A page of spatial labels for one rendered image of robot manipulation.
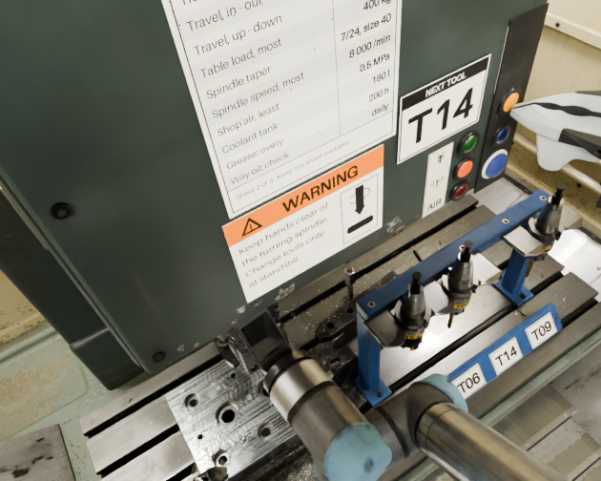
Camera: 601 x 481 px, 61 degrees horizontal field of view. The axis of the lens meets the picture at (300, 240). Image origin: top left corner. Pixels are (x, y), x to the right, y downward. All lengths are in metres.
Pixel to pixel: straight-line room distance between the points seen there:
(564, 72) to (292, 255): 1.11
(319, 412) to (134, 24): 0.46
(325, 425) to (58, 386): 1.31
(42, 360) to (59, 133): 1.62
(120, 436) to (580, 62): 1.37
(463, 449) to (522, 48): 0.42
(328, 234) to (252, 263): 0.08
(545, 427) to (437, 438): 0.76
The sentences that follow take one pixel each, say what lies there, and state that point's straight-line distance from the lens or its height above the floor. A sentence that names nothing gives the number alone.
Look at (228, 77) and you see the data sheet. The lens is 0.33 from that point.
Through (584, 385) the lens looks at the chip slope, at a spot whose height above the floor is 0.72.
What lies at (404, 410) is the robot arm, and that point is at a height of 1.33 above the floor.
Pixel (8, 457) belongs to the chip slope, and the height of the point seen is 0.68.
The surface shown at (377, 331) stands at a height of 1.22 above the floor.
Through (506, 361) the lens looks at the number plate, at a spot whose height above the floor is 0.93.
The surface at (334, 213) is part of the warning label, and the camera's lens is 0.46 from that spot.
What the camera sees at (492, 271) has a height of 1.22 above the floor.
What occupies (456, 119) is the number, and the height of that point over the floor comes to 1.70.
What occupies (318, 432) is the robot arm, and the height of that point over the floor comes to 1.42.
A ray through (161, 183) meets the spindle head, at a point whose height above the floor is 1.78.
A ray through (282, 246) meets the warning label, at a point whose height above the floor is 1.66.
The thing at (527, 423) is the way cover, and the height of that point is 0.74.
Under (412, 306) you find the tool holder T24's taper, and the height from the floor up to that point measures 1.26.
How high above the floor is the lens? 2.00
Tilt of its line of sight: 49 degrees down
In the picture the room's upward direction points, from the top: 9 degrees counter-clockwise
